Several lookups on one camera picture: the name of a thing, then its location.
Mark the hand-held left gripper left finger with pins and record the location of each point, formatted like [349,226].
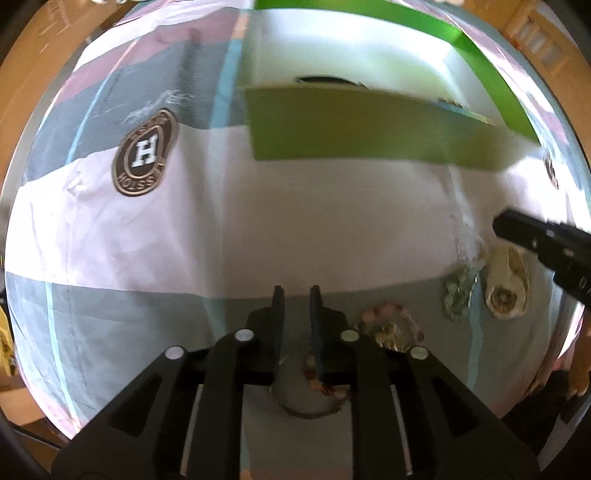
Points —
[277,318]

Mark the gold brooch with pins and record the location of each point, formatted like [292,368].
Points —
[390,334]

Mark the printed patchwork blanket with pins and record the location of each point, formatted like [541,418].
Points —
[184,230]

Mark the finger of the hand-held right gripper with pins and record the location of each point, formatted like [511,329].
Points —
[545,240]

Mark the green jewelry box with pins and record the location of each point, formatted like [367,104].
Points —
[341,129]

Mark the person's right forearm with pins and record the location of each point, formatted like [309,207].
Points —
[582,355]

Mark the wooden furniture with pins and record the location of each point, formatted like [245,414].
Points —
[538,32]

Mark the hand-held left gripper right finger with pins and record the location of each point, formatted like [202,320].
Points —
[316,323]

